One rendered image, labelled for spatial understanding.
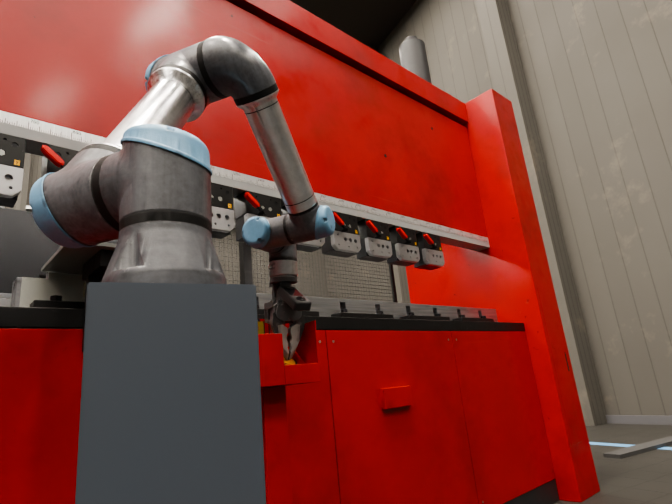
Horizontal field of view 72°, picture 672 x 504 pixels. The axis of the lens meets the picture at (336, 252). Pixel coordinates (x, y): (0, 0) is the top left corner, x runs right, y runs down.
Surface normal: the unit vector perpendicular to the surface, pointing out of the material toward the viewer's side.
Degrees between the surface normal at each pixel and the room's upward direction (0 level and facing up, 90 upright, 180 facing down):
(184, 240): 72
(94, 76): 90
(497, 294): 90
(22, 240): 90
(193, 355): 90
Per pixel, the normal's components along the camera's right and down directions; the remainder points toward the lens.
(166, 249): 0.26, -0.57
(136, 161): -0.33, -0.23
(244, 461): 0.46, -0.29
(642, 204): -0.88, -0.05
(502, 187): -0.74, -0.11
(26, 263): 0.66, -0.26
